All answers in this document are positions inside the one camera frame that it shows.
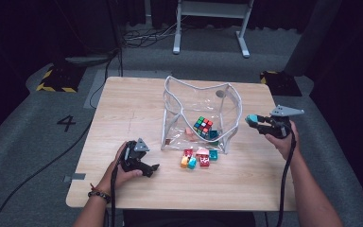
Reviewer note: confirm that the person's left hand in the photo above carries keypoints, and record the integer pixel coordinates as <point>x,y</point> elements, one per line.
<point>115,175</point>

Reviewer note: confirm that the salmon toy block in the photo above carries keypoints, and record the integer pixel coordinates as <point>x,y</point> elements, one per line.
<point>189,132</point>

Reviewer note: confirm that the white keyboard stand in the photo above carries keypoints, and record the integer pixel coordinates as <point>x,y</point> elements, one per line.
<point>212,9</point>

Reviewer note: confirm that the yellow toy block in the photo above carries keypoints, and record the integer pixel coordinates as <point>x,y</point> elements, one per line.
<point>184,162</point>

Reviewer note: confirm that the clear plastic bag white trim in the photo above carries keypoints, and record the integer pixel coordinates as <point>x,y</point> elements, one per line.
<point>175,138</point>

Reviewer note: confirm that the person's right hand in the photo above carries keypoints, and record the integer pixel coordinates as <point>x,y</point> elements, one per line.
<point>288,146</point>

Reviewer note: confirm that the grey tape strip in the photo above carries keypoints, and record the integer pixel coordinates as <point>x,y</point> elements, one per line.
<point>75,177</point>

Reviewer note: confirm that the green toy block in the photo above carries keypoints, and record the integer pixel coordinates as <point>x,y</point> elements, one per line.
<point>215,143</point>

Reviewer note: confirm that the multicoloured puzzle cube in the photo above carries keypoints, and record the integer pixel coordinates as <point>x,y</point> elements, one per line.
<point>203,126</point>

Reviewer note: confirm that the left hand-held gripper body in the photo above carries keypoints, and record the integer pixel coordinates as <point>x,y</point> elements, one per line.
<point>133,156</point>

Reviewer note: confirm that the person's dark clothing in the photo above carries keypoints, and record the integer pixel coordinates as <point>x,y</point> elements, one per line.
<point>189,219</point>

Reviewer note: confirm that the pink toy block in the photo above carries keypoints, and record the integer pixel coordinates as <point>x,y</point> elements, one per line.
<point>202,151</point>

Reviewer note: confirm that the grey round disc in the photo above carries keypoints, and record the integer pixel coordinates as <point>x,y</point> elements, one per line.
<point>220,94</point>

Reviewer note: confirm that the black yellow striped base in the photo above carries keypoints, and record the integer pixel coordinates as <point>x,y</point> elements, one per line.
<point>60,80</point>
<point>280,83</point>

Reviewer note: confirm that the teal house-shaped toy block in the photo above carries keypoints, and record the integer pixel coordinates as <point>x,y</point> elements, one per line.
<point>251,119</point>

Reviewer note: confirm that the grey stand base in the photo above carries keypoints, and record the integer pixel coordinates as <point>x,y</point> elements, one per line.
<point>88,60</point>

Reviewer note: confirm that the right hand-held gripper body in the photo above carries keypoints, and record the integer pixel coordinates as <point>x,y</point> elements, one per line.
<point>280,127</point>

